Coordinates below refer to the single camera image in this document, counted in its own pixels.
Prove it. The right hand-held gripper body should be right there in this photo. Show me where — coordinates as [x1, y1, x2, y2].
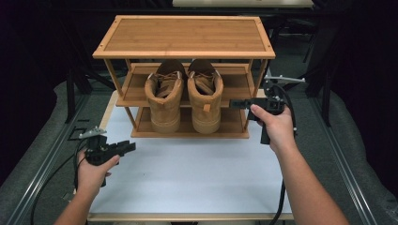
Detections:
[247, 74, 306, 145]

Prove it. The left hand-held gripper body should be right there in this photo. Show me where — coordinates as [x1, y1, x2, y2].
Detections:
[78, 126, 122, 167]

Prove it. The tan suede boot with tag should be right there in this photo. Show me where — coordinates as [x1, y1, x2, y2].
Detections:
[187, 59, 225, 135]

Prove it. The wooden shoe rack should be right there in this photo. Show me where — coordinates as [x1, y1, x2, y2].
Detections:
[92, 14, 277, 140]

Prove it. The person's left hand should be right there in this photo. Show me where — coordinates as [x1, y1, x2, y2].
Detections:
[76, 149, 121, 197]

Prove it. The person's right hand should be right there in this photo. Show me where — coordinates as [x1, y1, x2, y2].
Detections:
[250, 103, 298, 155]

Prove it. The black metal stand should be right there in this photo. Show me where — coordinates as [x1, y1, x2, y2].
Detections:
[299, 27, 334, 128]
[60, 18, 116, 125]

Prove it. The aluminium rail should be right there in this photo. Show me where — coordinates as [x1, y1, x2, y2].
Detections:
[308, 93, 381, 225]
[6, 93, 90, 225]

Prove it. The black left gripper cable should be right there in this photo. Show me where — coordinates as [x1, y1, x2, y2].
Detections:
[29, 139, 89, 225]

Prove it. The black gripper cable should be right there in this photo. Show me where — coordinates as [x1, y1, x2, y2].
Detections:
[29, 139, 89, 225]
[268, 83, 299, 225]

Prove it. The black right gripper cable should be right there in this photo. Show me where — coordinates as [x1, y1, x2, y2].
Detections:
[268, 83, 299, 225]

